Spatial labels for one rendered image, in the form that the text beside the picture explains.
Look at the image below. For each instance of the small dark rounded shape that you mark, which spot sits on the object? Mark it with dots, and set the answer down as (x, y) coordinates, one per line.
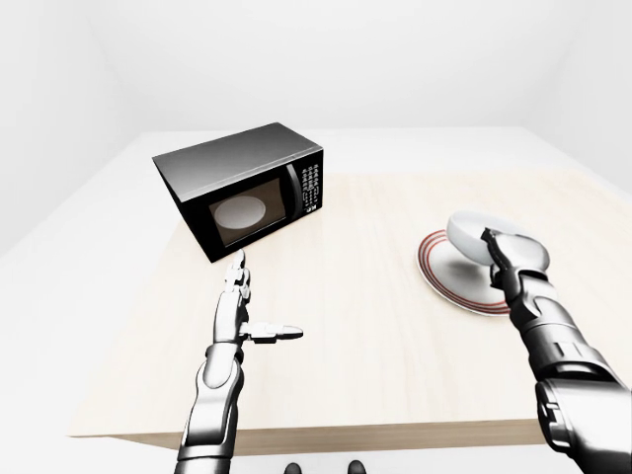
(292, 468)
(356, 466)

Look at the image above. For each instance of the black microwave oven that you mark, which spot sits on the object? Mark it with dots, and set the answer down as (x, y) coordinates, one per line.
(242, 190)

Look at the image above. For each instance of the white plate with red rings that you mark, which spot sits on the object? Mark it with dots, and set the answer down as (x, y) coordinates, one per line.
(454, 279)

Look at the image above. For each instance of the white bowl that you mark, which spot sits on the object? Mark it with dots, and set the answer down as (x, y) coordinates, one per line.
(469, 237)

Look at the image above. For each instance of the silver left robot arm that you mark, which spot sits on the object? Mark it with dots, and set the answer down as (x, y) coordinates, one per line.
(210, 405)

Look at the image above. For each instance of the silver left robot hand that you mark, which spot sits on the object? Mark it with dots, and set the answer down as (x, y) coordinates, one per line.
(228, 316)

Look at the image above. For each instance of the white microwave turntable plate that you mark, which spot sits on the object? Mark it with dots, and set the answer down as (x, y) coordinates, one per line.
(240, 212)

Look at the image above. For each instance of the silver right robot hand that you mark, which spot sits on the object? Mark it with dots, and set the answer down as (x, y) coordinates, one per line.
(518, 254)

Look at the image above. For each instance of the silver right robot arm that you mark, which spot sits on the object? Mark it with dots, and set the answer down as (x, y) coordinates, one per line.
(563, 365)

